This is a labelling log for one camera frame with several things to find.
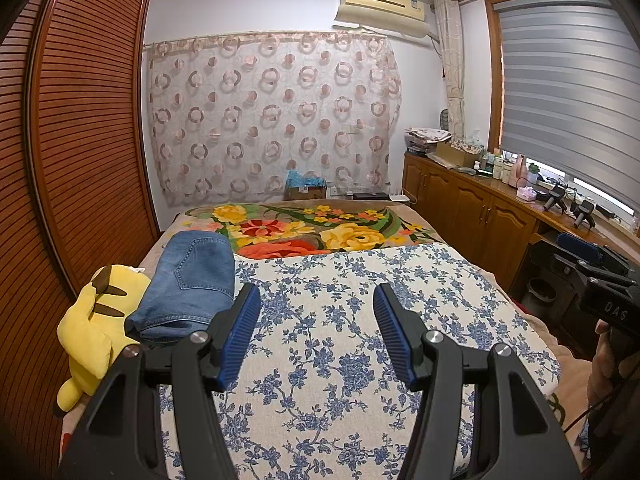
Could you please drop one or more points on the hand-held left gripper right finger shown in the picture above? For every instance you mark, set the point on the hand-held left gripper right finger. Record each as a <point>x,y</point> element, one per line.
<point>395,335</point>

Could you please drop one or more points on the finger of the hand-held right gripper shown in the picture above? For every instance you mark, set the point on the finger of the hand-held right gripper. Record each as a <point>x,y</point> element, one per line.
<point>580,247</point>
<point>565,266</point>

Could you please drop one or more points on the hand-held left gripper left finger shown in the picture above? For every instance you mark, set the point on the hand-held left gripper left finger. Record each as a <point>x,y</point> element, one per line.
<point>240,335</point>

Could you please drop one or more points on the blue denim pants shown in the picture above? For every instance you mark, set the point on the blue denim pants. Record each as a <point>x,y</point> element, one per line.
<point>190,280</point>

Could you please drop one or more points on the person's right hand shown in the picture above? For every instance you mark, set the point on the person's right hand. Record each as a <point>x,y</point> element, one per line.
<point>600,385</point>

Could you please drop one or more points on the dark waste bin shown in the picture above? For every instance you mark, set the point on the dark waste bin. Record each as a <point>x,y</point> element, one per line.
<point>542,291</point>

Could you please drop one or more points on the black handheld device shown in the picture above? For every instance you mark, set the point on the black handheld device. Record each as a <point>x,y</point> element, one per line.
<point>584,214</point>
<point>554,197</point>

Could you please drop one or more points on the blue floral white pad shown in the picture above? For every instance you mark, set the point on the blue floral white pad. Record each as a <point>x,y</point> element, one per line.
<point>325,310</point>

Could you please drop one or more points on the small pink box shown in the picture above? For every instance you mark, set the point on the small pink box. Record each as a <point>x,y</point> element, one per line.
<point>527,194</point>

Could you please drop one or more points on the small green plant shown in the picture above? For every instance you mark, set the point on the small green plant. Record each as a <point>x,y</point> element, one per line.
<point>533,171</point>

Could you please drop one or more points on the tall pink bottle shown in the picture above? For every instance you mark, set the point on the tall pink bottle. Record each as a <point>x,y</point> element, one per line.
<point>521,170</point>

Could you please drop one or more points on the row of toiletry bottles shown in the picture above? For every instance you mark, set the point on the row of toiletry bottles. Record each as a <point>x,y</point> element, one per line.
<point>500,165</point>

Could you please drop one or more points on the colourful floral blanket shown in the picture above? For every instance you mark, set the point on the colourful floral blanket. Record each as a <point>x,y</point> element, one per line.
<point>300,232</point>

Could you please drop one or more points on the wooden sideboard cabinet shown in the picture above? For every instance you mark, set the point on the wooden sideboard cabinet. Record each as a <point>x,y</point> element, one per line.
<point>450,195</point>

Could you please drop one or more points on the white router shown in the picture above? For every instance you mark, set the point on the white router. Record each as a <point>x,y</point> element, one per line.
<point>399,198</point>

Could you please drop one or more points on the flat black box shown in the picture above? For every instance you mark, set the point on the flat black box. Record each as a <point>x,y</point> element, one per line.
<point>370,196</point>

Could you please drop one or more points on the floral printed cardboard box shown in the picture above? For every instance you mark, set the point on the floral printed cardboard box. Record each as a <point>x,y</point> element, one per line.
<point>457,152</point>

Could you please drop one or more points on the yellow plush toy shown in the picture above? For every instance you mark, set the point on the yellow plush toy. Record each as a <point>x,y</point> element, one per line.
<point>85,340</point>

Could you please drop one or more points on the small cardboard box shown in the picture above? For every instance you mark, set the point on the small cardboard box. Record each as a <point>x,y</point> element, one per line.
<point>305,193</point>

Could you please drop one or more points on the grey striped window blind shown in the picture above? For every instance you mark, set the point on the grey striped window blind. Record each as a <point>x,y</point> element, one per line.
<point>575,85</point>

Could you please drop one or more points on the blue plastic bag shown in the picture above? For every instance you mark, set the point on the blue plastic bag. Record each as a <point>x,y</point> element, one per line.
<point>300,177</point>

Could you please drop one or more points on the dark hand fan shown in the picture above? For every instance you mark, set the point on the dark hand fan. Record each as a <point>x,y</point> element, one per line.
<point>445,120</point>

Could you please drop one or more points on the stack of folded cloths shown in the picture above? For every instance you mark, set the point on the stack of folded cloths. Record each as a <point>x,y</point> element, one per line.
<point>427,135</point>

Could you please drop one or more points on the circle print curtain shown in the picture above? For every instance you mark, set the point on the circle print curtain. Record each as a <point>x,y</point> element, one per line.
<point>275,120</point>

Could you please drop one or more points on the beige window curtain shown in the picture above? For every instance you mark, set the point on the beige window curtain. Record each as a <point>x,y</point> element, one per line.
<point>452,60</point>

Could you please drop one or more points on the wooden louvered wardrobe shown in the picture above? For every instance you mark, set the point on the wooden louvered wardrobe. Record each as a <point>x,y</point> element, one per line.
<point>85,135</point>

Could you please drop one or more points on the cream air conditioner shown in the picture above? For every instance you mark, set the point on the cream air conditioner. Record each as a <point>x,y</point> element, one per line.
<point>380,7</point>

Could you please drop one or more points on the wooden window frame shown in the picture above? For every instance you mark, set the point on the wooden window frame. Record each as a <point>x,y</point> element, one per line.
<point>492,85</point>

